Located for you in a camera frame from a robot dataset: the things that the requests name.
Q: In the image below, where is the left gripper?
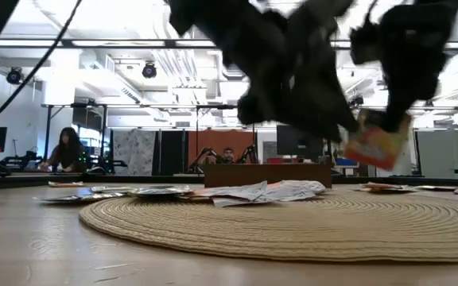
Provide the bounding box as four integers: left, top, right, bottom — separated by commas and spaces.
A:
220, 0, 359, 144

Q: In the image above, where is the black partition panel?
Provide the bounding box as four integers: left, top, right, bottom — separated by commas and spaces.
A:
160, 129, 185, 176

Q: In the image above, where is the person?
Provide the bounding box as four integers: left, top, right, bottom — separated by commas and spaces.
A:
40, 126, 90, 174
217, 147, 238, 165

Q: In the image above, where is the orange partition wall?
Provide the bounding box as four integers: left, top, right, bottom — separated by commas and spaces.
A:
188, 129, 256, 166

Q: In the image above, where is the grey partition wall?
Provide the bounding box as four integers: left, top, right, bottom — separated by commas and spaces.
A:
415, 129, 458, 179

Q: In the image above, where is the black aluminium table frame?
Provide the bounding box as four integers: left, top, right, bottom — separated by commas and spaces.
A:
0, 172, 458, 191

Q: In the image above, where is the black metal gantry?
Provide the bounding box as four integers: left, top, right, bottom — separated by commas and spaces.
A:
194, 103, 256, 176
41, 102, 109, 172

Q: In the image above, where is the patterned grey curtain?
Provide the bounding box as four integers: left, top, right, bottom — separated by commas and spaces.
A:
112, 129, 157, 176

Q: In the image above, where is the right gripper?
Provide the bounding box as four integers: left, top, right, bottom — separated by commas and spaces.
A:
350, 11, 458, 133

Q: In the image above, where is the wooden tea organizer box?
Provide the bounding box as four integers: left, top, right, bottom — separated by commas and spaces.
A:
204, 163, 332, 189

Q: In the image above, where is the round woven placemat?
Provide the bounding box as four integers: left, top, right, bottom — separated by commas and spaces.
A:
79, 189, 458, 264

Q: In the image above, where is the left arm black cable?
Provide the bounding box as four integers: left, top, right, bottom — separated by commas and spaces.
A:
0, 0, 83, 140

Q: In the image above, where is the black ceiling spotlight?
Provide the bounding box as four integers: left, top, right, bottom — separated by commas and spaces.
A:
141, 61, 158, 79
6, 66, 24, 86

